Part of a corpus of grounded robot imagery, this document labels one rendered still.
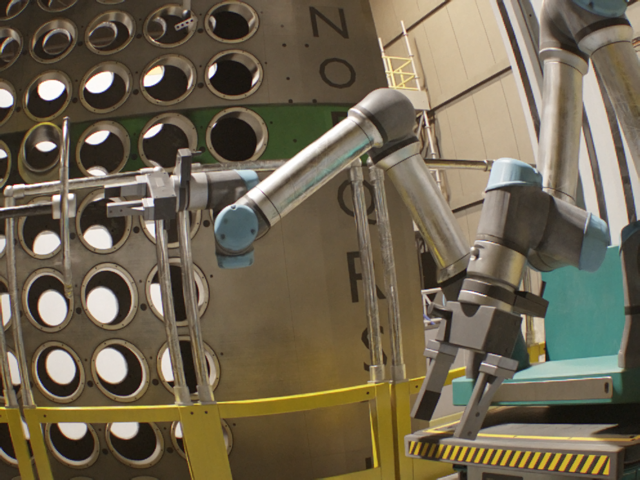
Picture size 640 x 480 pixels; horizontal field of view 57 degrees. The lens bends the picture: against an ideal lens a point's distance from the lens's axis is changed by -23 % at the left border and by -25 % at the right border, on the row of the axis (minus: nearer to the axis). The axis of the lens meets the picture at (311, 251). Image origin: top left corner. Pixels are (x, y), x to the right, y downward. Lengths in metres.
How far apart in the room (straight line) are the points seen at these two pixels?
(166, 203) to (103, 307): 6.45
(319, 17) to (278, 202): 1.93
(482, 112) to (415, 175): 10.26
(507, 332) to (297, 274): 2.07
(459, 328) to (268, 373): 1.96
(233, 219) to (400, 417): 0.94
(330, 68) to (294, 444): 1.56
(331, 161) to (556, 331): 0.57
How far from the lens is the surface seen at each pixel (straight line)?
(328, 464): 2.87
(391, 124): 1.41
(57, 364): 7.82
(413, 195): 1.53
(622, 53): 0.96
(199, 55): 2.93
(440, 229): 1.52
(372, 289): 2.01
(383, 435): 2.03
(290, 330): 2.78
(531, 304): 0.85
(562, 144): 1.01
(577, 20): 0.98
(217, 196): 1.46
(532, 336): 2.32
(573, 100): 1.04
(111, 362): 7.83
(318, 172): 1.36
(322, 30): 3.15
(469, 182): 12.27
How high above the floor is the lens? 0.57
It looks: 6 degrees up
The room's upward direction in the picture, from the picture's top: 7 degrees counter-clockwise
